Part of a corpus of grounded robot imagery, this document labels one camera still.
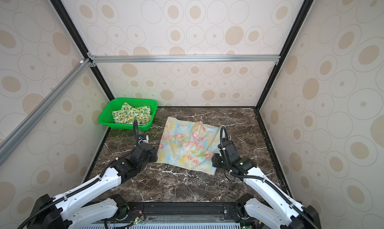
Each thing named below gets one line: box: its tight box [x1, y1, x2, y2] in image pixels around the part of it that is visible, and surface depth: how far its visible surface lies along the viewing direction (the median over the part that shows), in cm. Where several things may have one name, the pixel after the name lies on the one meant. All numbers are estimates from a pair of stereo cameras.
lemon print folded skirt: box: [112, 102, 152, 126], surface depth 115 cm
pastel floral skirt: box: [157, 116, 221, 176], surface depth 99 cm
